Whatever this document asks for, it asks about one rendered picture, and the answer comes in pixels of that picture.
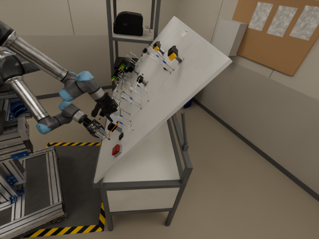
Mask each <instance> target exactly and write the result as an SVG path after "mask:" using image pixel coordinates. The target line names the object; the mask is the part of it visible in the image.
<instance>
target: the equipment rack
mask: <svg viewBox="0 0 319 239"><path fill-rule="evenodd" d="M160 4H161V0H157V5H156V16H155V27H154V32H153V20H154V9H155V0H152V5H151V18H150V30H149V29H145V28H144V29H143V36H134V35H124V34H115V33H114V32H113V28H112V16H111V0H106V9H107V22H108V36H109V50H110V63H111V76H112V74H113V72H114V57H113V41H115V55H116V57H118V41H122V42H133V43H143V44H149V45H151V44H152V42H153V41H154V40H155V39H156V37H157V36H158V27H159V18H160ZM113 16H114V21H116V17H117V8H116V0H113ZM118 84H119V79H118V80H117V86H118ZM114 89H115V82H113V81H112V91H114Z"/></svg>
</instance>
